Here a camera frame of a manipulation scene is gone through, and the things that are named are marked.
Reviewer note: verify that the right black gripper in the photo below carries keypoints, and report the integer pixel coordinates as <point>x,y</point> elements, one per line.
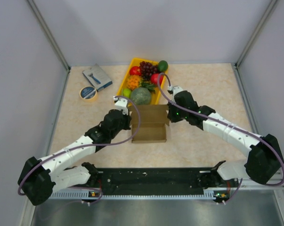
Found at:
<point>170,116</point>

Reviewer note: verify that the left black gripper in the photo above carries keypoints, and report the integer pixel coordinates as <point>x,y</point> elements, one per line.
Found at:
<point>127,118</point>

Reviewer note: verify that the brown cardboard box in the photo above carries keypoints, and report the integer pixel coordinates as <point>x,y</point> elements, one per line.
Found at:
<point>148,123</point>

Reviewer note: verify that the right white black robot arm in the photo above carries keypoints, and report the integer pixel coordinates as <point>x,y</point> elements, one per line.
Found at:
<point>263,154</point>

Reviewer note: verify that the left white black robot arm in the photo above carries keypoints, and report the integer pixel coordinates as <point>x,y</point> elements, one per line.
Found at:
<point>61,162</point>

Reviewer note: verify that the blue razor package box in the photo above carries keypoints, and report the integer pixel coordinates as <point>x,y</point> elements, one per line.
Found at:
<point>97,77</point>

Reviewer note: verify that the small green lime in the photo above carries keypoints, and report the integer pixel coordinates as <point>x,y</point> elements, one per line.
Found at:
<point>126,92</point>

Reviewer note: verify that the green round melon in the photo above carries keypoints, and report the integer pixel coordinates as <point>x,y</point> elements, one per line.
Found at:
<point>141,96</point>

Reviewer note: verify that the beige masking tape roll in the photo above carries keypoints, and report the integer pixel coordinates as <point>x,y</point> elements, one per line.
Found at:
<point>88,94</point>

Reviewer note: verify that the red pomegranate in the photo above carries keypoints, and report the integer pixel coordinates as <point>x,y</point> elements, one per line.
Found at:
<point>155,77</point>

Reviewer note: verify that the orange pineapple with leaves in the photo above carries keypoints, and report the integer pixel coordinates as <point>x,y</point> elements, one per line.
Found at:
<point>135,81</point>

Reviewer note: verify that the green avocado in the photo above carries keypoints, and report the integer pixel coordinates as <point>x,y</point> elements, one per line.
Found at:
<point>162,66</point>

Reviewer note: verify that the dark purple grape bunch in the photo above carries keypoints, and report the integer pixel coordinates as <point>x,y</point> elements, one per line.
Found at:
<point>147,69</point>

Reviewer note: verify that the red apple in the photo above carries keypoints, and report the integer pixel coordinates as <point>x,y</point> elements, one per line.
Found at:
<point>135,70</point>

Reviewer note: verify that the yellow plastic tray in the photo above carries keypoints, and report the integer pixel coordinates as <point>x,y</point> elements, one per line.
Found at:
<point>136,62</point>

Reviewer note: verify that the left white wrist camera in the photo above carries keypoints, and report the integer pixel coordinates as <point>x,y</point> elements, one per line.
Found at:
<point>121,104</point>

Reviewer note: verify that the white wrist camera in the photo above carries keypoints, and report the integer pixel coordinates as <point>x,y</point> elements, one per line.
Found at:
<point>121,104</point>
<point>174,89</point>

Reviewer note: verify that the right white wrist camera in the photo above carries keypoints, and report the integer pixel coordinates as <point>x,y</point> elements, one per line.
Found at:
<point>174,89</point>

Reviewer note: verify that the aluminium front rail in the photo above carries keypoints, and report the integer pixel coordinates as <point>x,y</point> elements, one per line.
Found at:
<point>126,182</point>

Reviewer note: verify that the left aluminium frame post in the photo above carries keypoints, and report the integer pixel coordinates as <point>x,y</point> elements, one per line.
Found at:
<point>46,30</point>

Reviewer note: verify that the aluminium frame post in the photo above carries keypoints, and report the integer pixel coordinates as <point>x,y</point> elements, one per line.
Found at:
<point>257,31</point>
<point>46,30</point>

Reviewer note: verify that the right aluminium frame post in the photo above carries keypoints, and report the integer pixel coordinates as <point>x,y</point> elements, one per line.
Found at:
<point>257,31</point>

